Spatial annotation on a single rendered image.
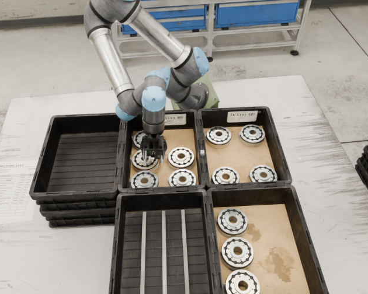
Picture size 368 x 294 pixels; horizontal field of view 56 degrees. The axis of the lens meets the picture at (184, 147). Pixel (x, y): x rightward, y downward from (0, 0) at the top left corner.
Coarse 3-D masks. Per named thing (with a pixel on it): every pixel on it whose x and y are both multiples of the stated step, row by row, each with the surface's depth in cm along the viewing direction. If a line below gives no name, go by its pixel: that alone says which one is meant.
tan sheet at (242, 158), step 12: (204, 132) 149; (240, 144) 145; (264, 144) 144; (216, 156) 140; (228, 156) 140; (240, 156) 140; (252, 156) 140; (264, 156) 140; (216, 168) 136; (240, 168) 136; (240, 180) 132
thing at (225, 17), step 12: (264, 0) 291; (276, 0) 292; (288, 0) 292; (216, 12) 294; (228, 12) 295; (240, 12) 296; (252, 12) 298; (264, 12) 299; (276, 12) 300; (288, 12) 301; (216, 24) 302; (228, 24) 304; (240, 24) 305; (252, 24) 307
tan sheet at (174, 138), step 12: (168, 132) 150; (180, 132) 149; (192, 132) 149; (132, 144) 145; (168, 144) 145; (180, 144) 145; (192, 144) 145; (132, 156) 141; (132, 168) 137; (168, 168) 137; (192, 168) 136; (168, 180) 133
